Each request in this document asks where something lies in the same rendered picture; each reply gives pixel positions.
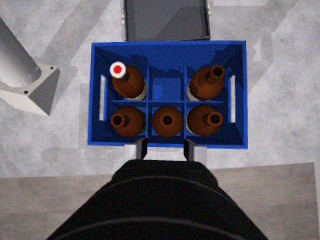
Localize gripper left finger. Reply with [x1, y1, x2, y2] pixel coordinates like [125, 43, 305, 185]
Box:
[124, 138, 148, 164]

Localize blue bottle crate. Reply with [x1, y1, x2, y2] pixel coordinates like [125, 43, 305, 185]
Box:
[88, 41, 248, 149]

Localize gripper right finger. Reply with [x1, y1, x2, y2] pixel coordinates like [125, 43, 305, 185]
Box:
[183, 139, 207, 167]

